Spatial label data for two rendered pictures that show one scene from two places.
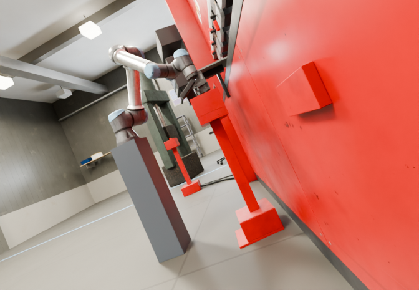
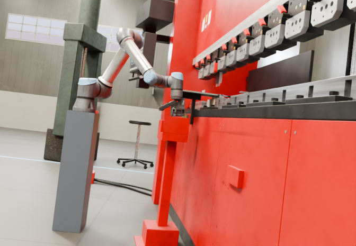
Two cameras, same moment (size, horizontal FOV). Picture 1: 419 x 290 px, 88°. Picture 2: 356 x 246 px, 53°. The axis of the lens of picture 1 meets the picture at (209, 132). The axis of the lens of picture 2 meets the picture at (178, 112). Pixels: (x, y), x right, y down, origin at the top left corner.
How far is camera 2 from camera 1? 1.09 m
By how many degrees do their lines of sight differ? 11
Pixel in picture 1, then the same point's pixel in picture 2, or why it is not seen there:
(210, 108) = (176, 131)
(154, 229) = (65, 199)
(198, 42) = (187, 39)
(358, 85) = (248, 189)
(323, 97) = (240, 184)
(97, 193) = not seen: outside the picture
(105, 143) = not seen: outside the picture
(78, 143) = not seen: outside the picture
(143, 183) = (79, 154)
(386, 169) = (242, 217)
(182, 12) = (189, 1)
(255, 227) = (157, 237)
